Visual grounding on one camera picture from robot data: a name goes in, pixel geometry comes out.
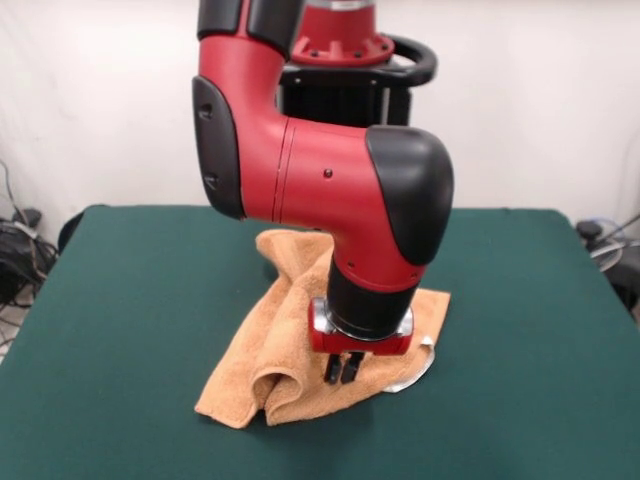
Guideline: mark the dark green table cloth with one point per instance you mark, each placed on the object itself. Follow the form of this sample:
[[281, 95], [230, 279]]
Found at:
[[125, 300]]

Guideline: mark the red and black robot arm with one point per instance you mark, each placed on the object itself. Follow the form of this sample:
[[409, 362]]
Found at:
[[315, 170]]

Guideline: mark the tan terry towel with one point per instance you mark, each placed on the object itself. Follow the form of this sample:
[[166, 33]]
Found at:
[[280, 350]]

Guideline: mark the black bulky object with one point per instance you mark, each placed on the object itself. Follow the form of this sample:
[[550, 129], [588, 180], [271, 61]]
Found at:
[[627, 290]]

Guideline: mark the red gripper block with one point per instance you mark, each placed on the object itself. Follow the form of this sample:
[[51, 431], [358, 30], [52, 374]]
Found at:
[[365, 346]]

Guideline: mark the small black device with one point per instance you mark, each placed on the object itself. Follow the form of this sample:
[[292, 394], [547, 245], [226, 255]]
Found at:
[[590, 229]]

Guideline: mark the small black power brick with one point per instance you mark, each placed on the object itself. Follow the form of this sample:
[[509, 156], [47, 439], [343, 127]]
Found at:
[[27, 216]]

